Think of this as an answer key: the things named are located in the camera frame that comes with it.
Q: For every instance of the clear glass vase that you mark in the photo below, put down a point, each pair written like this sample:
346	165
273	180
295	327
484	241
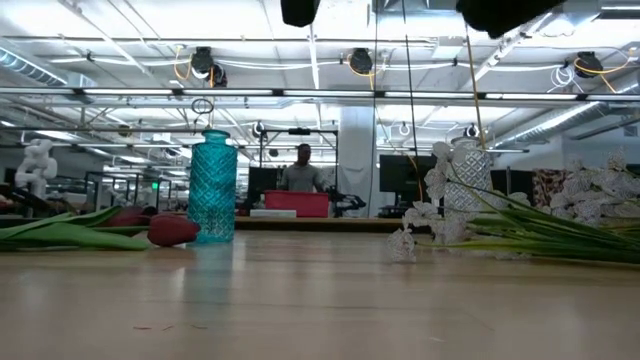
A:
472	172

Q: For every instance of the white flat box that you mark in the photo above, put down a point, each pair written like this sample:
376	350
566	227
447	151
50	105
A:
272	213

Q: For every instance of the black camera rig frame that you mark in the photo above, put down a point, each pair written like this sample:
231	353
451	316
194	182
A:
299	131

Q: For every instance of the black cabinet panel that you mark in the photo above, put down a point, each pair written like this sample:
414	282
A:
515	185

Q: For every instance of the black monitor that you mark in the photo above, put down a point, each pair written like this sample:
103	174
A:
260	185
400	172

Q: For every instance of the white cloth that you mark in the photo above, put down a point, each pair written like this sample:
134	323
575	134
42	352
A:
360	185

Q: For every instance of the patterned fabric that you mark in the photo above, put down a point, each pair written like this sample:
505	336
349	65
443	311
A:
547	185

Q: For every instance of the small black robot arm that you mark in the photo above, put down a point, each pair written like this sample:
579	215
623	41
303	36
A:
345	202

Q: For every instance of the blue glass vase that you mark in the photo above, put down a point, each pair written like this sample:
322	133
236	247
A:
212	200

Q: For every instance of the black vertical pole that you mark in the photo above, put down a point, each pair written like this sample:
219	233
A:
300	227

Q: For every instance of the red plastic bin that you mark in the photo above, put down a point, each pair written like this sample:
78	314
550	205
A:
297	204

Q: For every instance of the person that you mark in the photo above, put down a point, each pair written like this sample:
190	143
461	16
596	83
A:
302	177

